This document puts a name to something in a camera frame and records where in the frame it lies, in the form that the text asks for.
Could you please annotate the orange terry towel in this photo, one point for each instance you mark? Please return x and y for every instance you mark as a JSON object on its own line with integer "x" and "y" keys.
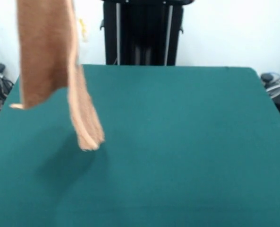
{"x": 43, "y": 59}

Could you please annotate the dark green table cloth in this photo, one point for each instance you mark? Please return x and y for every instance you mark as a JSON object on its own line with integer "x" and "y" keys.
{"x": 177, "y": 142}

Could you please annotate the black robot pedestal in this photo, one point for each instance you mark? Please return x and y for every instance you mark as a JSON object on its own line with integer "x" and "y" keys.
{"x": 144, "y": 35}

